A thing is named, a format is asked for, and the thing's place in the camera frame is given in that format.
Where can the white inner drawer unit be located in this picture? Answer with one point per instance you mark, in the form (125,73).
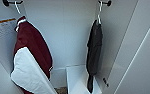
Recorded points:
(77,80)

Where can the black garment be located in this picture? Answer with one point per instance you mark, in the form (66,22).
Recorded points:
(94,46)

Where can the white sticker orange stripe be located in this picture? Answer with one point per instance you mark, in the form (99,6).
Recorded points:
(2,30)

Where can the white wardrobe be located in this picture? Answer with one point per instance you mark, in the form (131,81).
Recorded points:
(67,33)

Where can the black clothes rail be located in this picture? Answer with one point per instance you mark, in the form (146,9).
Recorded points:
(106,2)
(11,3)

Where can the maroon and white jacket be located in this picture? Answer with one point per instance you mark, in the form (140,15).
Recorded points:
(31,43)

